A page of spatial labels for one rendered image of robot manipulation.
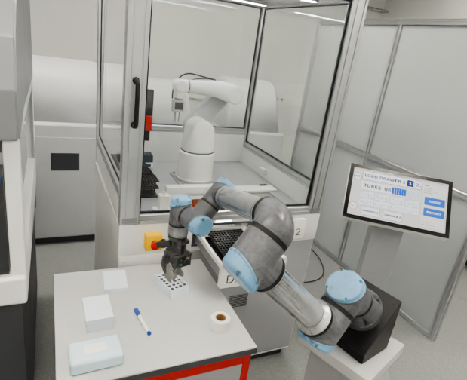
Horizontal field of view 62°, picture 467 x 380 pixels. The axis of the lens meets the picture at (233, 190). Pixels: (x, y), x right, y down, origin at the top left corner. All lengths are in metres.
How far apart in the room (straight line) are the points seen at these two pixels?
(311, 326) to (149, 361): 0.51
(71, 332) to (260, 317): 1.13
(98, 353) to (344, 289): 0.76
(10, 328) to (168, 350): 0.60
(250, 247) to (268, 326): 1.39
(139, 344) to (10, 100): 0.83
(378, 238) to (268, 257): 1.34
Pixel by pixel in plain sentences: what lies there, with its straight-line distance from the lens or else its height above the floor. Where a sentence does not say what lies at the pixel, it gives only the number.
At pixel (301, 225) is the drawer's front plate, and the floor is 0.90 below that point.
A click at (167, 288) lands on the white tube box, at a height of 0.80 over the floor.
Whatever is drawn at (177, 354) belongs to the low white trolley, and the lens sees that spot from 1.35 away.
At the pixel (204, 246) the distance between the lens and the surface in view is 1.70.
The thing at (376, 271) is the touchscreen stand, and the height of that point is 0.64.
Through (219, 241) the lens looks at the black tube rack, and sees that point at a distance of 1.70.
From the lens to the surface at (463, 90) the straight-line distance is 2.88.
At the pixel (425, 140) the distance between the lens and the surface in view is 3.01.
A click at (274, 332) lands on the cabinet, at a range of 2.39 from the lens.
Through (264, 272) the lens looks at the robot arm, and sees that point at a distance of 0.98.
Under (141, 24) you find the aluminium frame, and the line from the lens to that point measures 1.51.
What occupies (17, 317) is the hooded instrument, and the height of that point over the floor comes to 0.70.
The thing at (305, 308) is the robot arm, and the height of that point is 1.03.
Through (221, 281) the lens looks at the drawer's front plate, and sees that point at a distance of 1.53.
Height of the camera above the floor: 1.69
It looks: 20 degrees down
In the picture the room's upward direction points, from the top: 8 degrees clockwise
